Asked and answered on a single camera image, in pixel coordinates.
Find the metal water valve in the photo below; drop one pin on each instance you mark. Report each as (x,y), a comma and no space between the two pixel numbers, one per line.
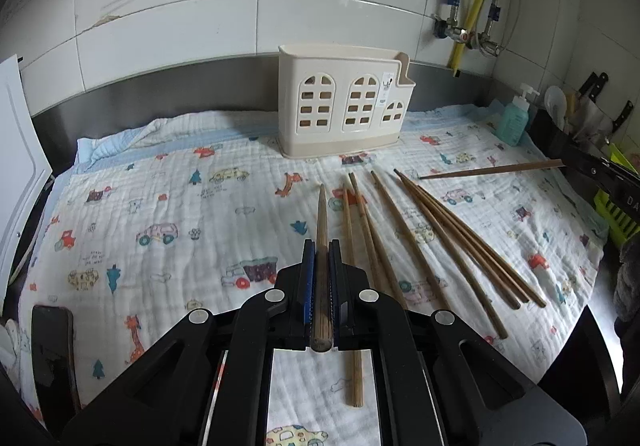
(457,33)

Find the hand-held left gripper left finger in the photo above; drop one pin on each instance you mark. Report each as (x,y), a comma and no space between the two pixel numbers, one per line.
(310,286)

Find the green plastic basket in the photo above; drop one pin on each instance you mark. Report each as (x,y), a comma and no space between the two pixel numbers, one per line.
(617,226)

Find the cream plastic utensil holder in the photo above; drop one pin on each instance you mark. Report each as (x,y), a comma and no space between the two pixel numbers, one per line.
(320,71)

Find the light blue towel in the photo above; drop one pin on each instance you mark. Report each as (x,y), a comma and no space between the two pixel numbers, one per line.
(115,148)

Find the person's right forearm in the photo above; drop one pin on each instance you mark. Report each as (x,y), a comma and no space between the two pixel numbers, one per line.
(631,281)

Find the bunch of wooden chopsticks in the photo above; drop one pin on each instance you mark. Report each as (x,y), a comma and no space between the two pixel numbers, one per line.
(354,376)

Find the white cutting board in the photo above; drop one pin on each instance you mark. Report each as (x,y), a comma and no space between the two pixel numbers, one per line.
(20,151)

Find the white plastic spoon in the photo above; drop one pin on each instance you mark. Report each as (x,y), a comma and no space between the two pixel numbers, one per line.
(555,103)

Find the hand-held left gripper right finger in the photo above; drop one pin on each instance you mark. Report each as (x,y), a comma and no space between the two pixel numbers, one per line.
(335,286)

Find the teal soap pump bottle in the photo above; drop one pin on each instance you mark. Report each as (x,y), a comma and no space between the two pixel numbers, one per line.
(512,121)

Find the white cartoon printed blanket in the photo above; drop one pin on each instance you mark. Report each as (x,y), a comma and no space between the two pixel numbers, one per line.
(175,186)

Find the black smartphone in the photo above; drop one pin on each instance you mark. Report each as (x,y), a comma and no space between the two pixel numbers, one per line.
(52,351)

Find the single wooden chopstick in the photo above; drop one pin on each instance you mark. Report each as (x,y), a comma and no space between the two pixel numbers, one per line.
(500,169)
(322,226)

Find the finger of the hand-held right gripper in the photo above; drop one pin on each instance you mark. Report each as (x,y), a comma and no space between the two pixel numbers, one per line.
(590,168)

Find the black utensil container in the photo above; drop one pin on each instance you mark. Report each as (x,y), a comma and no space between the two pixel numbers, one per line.
(547,131)

